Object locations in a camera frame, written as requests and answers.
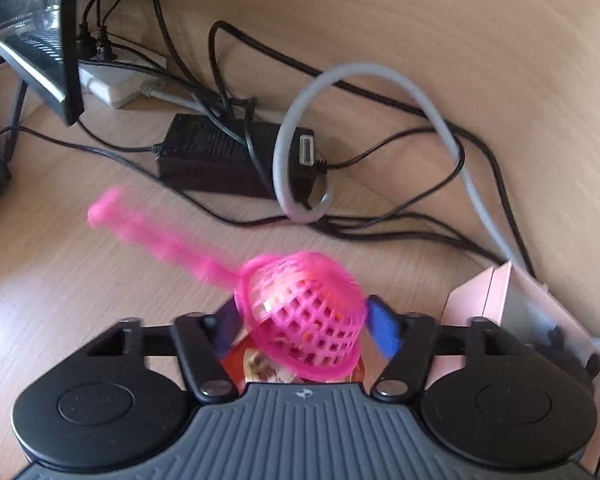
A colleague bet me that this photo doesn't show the black power adapter brick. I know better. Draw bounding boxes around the black power adapter brick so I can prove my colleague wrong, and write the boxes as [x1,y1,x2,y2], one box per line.
[154,112,330,201]

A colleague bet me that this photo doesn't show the red snack packet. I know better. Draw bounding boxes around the red snack packet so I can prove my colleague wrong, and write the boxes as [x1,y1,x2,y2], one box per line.
[218,331,368,396]

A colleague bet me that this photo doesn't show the pink plastic toy strainer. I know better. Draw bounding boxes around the pink plastic toy strainer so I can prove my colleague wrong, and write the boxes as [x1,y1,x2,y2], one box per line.
[87,188,366,382]

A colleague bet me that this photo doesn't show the pink cardboard box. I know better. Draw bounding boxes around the pink cardboard box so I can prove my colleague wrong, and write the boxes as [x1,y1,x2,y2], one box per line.
[441,262,600,478]

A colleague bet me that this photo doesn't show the black tangled cables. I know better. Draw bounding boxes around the black tangled cables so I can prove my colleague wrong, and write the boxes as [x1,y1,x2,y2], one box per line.
[0,0,537,281]

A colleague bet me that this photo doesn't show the white power strip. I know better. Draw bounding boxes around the white power strip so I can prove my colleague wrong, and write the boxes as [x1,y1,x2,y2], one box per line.
[79,49,166,109]

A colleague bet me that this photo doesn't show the black plush toy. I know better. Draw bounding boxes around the black plush toy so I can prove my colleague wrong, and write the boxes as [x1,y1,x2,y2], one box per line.
[532,325,600,391]

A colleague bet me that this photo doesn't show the black computer monitor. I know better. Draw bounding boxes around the black computer monitor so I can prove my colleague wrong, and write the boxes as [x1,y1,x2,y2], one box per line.
[0,0,84,126]

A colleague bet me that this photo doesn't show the grey looped cable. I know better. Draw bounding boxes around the grey looped cable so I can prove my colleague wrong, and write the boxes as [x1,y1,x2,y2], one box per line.
[272,63,537,276]

